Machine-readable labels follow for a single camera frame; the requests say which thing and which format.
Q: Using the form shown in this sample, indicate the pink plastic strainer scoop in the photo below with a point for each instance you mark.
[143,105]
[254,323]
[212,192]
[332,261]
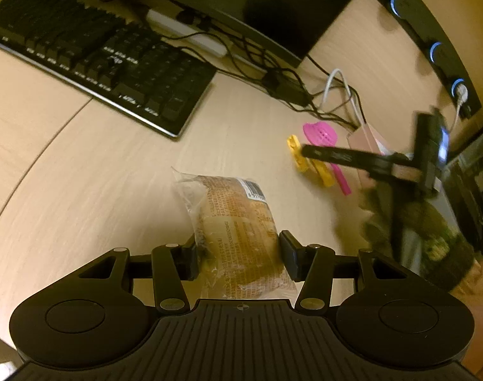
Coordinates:
[320,133]

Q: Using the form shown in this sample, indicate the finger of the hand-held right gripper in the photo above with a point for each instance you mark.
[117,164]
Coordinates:
[336,156]

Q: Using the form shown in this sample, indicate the black panel with blue lights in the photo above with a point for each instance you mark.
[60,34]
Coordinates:
[424,27]

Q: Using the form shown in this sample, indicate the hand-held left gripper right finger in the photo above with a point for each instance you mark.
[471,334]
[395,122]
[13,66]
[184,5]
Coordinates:
[289,254]

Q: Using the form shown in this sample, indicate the black keyboard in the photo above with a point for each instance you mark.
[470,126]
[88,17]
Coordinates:
[98,59]

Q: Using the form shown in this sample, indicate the black power adapter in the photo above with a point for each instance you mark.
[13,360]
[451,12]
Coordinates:
[285,87]

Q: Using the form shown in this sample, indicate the bread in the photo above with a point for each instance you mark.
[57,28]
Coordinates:
[233,226]

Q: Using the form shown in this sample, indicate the black monitor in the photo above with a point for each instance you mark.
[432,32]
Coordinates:
[245,4]

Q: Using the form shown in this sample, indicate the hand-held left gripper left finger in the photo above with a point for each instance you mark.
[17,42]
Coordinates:
[189,260]

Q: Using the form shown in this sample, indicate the pink cardboard box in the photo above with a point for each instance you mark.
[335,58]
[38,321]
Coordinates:
[370,143]

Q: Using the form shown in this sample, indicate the white power strip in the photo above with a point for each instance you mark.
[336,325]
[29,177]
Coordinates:
[185,31]

